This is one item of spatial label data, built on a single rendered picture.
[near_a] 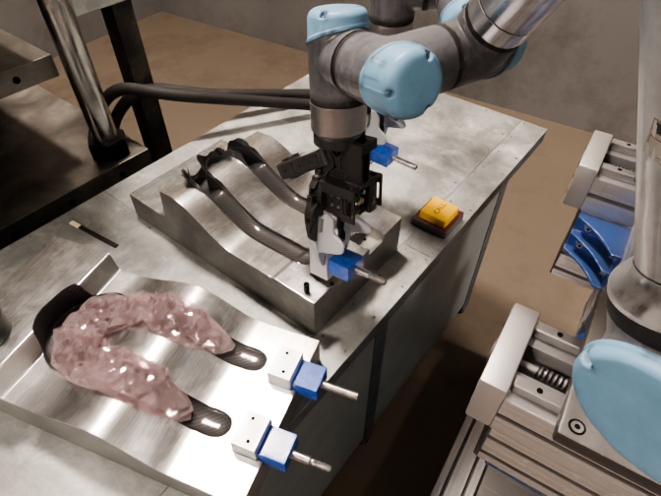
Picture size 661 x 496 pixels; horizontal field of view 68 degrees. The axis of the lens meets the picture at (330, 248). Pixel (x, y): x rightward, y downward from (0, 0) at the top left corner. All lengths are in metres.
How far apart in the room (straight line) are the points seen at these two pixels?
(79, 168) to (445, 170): 0.89
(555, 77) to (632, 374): 2.77
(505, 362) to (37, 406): 0.62
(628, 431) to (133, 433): 0.57
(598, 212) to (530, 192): 1.56
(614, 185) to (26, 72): 1.19
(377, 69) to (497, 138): 0.87
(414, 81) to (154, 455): 0.56
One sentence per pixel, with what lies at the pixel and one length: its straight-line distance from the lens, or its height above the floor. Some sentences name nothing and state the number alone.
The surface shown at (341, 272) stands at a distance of 0.76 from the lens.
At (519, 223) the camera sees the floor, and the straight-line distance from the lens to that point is 2.37.
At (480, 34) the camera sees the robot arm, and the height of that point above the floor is 1.29.
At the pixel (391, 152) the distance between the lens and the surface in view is 1.00.
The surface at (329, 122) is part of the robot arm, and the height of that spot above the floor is 1.18.
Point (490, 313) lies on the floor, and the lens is 1.97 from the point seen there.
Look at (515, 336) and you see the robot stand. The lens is 0.66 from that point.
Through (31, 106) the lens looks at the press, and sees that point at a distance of 1.69.
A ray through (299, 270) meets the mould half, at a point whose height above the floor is 0.89.
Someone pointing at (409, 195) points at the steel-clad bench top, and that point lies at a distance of 1.12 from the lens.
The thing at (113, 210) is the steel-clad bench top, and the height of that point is 0.80.
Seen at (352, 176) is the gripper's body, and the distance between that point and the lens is 0.67.
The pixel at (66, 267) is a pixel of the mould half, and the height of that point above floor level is 0.91.
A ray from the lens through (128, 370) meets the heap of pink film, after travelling 0.73.
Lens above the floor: 1.51
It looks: 46 degrees down
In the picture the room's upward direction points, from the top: straight up
